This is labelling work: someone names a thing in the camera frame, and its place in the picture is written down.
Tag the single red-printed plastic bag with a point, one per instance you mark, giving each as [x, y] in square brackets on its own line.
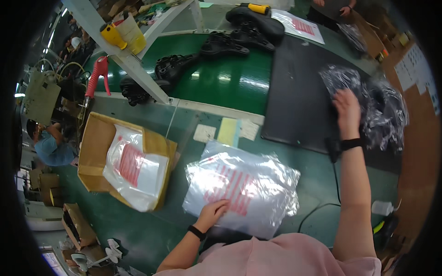
[300, 26]

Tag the cream and yellow container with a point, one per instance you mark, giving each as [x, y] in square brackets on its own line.
[133, 34]

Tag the person's left fingers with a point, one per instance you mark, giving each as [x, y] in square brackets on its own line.
[219, 206]

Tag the small cardboard box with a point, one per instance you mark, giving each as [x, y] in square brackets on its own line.
[79, 226]

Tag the black and yellow tool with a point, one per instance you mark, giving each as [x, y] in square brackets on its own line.
[386, 229]

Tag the black wrist band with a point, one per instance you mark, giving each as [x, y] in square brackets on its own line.
[196, 232]
[348, 144]

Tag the green conveyor belt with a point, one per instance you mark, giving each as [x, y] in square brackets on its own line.
[221, 82]

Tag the person's right hand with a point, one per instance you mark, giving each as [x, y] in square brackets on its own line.
[348, 115]

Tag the yellow plastic tool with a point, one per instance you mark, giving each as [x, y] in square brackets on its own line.
[113, 36]

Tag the beige metal plate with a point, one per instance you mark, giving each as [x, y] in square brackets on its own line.
[41, 98]

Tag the open cardboard box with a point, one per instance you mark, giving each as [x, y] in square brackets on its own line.
[95, 148]

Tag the person's left hand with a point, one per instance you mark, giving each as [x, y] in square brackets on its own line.
[210, 215]

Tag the red-printed plastic bags bundle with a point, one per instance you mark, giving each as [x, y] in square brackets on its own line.
[138, 172]

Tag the white paper label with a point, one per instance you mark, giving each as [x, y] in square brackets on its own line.
[204, 133]
[249, 129]

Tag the white plastic bottle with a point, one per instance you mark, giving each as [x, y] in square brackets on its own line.
[381, 208]

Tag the person's right fingers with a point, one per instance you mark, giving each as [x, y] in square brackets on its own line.
[343, 97]

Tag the brown cardboard carton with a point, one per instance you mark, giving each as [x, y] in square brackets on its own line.
[371, 38]

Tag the clear plastic bag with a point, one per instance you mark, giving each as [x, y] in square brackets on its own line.
[353, 36]

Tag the yellow and black screwdriver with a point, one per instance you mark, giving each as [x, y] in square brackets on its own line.
[257, 8]

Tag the stack of red-printed plastic bags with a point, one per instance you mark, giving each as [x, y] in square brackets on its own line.
[255, 172]

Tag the white paper sheets on board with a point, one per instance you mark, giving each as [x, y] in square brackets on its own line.
[416, 72]

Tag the stack of cardboard boxes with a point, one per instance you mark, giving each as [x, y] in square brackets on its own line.
[48, 188]

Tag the white small fan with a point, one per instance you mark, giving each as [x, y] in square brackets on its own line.
[103, 257]

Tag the yellow paper pad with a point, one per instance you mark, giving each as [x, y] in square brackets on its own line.
[228, 132]

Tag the black rubber mat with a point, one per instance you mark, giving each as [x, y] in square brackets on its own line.
[297, 103]

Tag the red air blow gun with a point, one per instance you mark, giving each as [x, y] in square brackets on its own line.
[96, 76]

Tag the person's body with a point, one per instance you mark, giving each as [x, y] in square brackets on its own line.
[276, 257]

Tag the white metal frame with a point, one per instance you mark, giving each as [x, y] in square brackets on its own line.
[138, 72]

